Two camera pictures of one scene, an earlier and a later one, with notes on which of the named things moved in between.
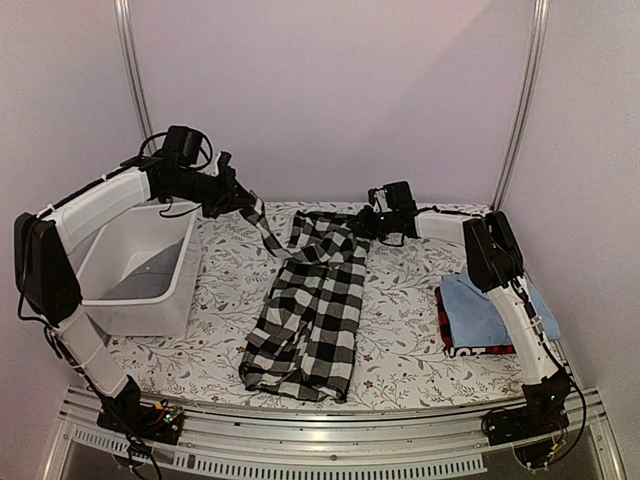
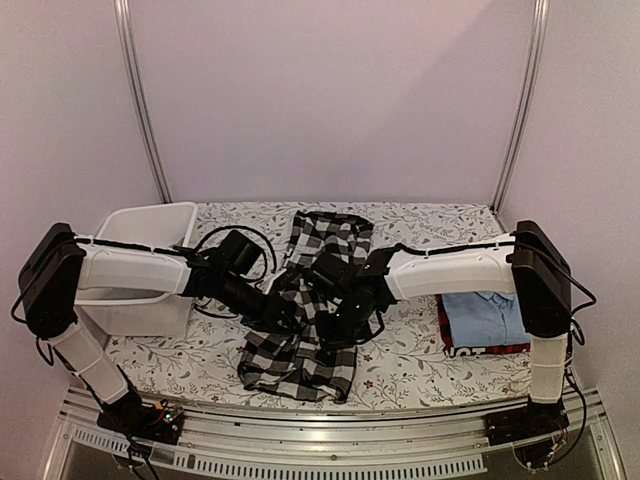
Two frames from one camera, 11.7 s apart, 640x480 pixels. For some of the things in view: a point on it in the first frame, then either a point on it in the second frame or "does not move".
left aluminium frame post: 134,72 does not move
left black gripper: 232,196 → 269,315
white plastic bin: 137,277 does not move
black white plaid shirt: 304,339 does not move
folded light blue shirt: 474,319 does not move
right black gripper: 364,226 → 328,337
